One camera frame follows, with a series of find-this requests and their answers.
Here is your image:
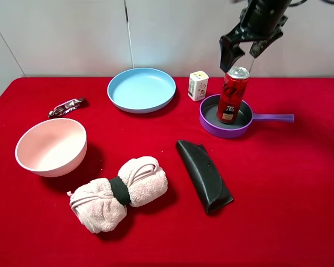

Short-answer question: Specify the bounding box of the purple pan with handle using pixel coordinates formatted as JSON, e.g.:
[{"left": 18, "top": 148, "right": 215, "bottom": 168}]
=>
[{"left": 199, "top": 94, "right": 294, "bottom": 139}]

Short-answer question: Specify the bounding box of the red tablecloth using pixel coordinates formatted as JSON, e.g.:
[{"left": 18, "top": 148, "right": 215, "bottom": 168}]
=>
[{"left": 0, "top": 77, "right": 334, "bottom": 266}]

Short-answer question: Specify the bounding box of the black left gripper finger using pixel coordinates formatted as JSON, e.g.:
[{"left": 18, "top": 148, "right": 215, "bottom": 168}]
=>
[{"left": 219, "top": 35, "right": 245, "bottom": 72}]

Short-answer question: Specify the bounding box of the red soda can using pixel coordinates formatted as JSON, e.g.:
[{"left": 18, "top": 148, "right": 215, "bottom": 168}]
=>
[{"left": 217, "top": 66, "right": 250, "bottom": 124}]

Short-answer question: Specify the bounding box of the small white milk carton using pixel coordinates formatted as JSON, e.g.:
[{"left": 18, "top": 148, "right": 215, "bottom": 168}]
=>
[{"left": 188, "top": 71, "right": 209, "bottom": 102}]

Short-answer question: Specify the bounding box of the pink rolled towel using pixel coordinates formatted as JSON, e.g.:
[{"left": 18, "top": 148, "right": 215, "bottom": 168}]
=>
[{"left": 67, "top": 156, "right": 168, "bottom": 234}]

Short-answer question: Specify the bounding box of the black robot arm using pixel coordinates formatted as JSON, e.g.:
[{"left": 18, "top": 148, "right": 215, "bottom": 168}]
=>
[{"left": 219, "top": 0, "right": 290, "bottom": 73}]

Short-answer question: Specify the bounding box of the blue round plate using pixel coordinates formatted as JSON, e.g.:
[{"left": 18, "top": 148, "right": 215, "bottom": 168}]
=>
[{"left": 107, "top": 68, "right": 176, "bottom": 114}]

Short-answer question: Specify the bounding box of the pink bowl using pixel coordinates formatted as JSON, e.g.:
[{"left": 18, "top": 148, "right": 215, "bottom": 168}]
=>
[{"left": 14, "top": 118, "right": 87, "bottom": 177}]

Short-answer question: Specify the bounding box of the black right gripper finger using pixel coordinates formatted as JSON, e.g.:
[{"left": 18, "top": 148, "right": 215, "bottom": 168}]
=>
[{"left": 249, "top": 32, "right": 283, "bottom": 58}]

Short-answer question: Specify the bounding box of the black towel band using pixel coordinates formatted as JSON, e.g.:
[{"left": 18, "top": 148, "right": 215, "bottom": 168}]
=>
[{"left": 109, "top": 176, "right": 131, "bottom": 206}]

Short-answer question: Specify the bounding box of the chocolate bar wrapper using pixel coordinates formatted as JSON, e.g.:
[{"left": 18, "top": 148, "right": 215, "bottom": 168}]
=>
[{"left": 47, "top": 97, "right": 85, "bottom": 118}]

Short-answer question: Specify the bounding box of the black glasses case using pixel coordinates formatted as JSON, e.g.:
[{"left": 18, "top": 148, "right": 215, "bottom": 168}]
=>
[{"left": 176, "top": 140, "right": 233, "bottom": 214}]

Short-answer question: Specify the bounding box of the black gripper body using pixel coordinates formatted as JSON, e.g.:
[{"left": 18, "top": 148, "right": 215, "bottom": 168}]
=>
[{"left": 228, "top": 0, "right": 288, "bottom": 42}]

